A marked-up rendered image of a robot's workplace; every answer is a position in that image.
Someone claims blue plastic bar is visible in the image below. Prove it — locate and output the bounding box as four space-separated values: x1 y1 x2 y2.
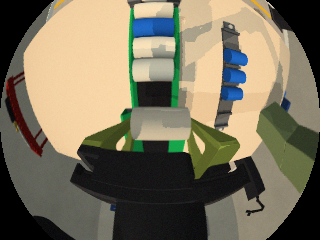
221 87 244 101
133 18 174 38
223 48 248 66
223 68 247 84

